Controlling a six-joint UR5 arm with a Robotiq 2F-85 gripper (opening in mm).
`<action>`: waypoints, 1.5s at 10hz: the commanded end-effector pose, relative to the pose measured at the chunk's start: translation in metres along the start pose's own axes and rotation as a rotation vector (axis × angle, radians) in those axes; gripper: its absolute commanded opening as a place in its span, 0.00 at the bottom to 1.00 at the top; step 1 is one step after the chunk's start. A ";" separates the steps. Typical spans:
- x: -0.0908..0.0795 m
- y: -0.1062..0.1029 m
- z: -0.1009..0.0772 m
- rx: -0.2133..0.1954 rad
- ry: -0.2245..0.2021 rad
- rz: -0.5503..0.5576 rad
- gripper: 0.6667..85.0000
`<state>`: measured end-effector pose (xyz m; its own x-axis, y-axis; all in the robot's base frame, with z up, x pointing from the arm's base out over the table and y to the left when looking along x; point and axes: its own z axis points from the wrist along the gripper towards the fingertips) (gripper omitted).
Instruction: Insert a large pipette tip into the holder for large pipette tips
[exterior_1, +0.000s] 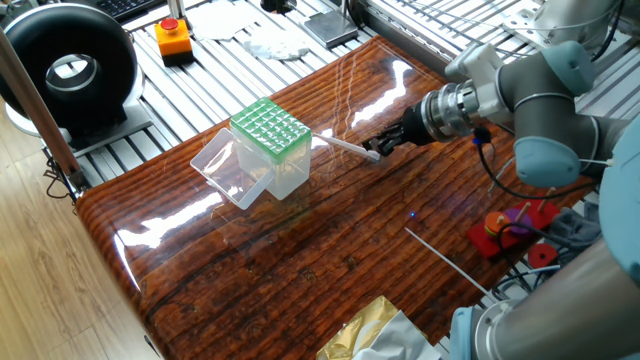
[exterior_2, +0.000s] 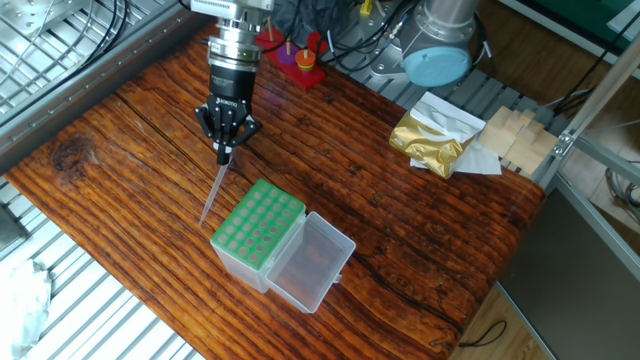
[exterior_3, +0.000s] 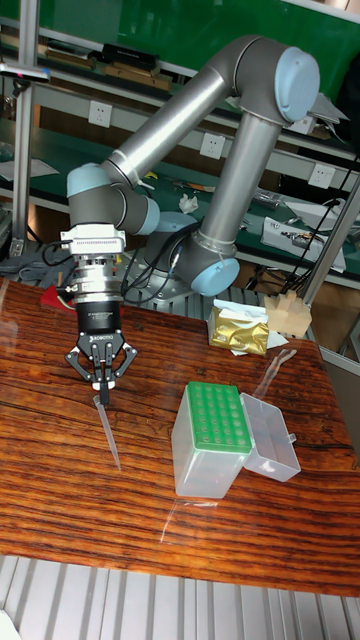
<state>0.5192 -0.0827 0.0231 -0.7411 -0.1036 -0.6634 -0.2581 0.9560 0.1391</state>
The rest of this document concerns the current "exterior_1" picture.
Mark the orange emergency stop button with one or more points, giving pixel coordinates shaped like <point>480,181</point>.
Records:
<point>172,45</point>

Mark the silver cylindrical robot base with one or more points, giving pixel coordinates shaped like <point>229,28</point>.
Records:
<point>570,22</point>

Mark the black keyboard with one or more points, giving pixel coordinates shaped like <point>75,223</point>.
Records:
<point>120,7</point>

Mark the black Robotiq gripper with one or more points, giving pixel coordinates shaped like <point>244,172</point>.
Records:
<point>416,127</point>

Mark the clear pipette box green rack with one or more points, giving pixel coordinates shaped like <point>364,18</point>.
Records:
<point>272,127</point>

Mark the white paper sheet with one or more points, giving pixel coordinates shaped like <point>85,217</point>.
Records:
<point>220,20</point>

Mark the gold tissue pack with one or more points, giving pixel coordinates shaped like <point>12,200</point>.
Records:
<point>350,335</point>

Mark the grey metal plate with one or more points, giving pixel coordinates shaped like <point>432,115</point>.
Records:
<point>330,27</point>

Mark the brown diagonal post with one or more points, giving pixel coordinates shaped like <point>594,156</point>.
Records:
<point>35,110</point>

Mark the silver perforated plate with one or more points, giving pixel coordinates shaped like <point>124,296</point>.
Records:
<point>520,22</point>

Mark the grey cloth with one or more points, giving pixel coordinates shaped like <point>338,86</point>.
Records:
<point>575,230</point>

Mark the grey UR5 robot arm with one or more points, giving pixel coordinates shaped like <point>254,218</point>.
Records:
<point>545,100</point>

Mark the clear plastic pipette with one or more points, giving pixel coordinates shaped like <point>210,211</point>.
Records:
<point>345,146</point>

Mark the red wooden peg board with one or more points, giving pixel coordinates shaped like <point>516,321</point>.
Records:
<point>477,245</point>

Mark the silver vertical post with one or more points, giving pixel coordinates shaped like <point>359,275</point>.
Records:
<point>177,12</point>

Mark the white crumpled cloth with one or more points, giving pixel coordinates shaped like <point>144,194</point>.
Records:
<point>275,47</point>

